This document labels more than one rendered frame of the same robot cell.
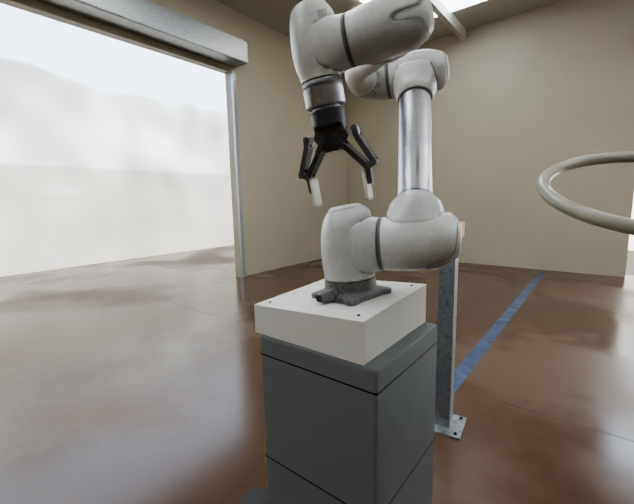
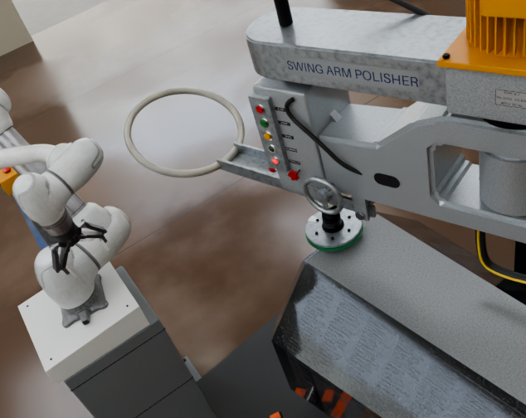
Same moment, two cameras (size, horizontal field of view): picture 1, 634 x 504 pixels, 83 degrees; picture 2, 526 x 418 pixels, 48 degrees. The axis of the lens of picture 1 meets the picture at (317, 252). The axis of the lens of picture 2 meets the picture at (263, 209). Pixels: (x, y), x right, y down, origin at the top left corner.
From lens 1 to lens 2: 1.59 m
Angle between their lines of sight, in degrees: 62
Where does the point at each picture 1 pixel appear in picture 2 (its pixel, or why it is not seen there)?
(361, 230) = (80, 262)
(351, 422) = (158, 354)
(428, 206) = (101, 216)
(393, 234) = (99, 248)
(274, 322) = (72, 363)
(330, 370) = (132, 345)
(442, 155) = not seen: outside the picture
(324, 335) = (117, 334)
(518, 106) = not seen: outside the picture
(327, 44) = (62, 199)
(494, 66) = not seen: outside the picture
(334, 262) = (76, 294)
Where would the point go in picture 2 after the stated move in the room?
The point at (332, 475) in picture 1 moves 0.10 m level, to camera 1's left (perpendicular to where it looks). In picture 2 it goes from (160, 388) to (150, 410)
